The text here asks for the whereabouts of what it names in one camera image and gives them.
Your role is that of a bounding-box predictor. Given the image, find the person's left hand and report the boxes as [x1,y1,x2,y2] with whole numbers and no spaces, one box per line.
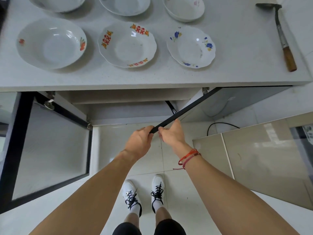
[123,125,155,162]

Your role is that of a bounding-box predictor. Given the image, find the person's right hand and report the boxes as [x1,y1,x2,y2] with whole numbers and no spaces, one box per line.
[158,119,194,155]

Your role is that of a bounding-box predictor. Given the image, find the black-framed glass cabinet door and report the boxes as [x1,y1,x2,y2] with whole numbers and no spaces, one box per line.
[149,87,223,134]
[0,91,93,214]

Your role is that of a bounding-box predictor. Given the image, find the white plate blue print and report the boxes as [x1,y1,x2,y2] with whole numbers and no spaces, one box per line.
[167,26,216,69]

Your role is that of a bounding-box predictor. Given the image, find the white plate pink green flowers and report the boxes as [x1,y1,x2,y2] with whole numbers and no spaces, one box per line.
[98,0,151,17]
[98,21,157,69]

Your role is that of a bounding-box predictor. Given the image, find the white plate faint pink print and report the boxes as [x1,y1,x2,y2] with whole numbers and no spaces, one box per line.
[163,0,205,23]

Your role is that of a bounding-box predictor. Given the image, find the white plate red fruit print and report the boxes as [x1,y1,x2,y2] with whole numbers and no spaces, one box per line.
[16,17,87,70]

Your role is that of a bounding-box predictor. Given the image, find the white plate blue orange flowers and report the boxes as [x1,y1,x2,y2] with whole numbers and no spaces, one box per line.
[28,0,86,13]

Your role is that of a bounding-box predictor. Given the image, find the person's right forearm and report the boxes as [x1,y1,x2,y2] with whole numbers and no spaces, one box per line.
[182,153,300,235]

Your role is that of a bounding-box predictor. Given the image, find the person's left forearm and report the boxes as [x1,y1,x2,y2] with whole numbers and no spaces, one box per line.
[29,150,137,235]

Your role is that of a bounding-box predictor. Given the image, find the person's right white sneaker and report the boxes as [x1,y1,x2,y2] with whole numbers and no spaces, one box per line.
[151,174,166,214]

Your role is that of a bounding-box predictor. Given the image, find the person's white sneaker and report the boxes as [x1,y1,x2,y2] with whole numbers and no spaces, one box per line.
[121,179,143,217]
[151,174,166,214]

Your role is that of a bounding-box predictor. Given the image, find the person's left white sneaker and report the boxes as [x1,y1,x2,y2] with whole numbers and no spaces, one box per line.
[121,179,143,217]

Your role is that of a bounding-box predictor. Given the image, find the beige cabinet shelf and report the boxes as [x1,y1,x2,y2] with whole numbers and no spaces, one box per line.
[58,87,201,105]

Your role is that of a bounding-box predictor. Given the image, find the person's left white sock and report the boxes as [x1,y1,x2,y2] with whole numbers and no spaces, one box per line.
[129,204,142,216]

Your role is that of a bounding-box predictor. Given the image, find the person's right leg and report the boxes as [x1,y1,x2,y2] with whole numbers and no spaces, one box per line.
[155,207,172,221]

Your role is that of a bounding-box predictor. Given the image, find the person's leg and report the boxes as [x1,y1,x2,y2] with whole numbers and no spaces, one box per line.
[155,207,172,221]
[123,212,140,224]

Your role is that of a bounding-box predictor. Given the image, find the person's left leg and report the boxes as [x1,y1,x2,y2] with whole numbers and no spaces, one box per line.
[123,212,140,224]

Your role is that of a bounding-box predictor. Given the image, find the person's black shorts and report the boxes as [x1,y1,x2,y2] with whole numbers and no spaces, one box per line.
[112,219,186,235]

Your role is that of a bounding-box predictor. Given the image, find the white speckled countertop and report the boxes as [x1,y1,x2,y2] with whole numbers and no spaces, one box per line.
[0,0,313,93]

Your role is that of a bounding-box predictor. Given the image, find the red string bracelet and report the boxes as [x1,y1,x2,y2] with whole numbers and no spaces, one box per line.
[173,149,202,170]

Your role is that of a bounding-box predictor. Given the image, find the black pan with long handle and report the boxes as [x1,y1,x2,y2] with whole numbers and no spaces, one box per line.
[165,101,178,115]

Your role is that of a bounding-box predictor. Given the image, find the black cable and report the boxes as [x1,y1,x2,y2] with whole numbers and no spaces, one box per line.
[207,122,241,136]

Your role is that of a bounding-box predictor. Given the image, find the metal spatula wooden handle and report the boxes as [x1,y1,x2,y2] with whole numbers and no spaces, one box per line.
[256,3,298,72]

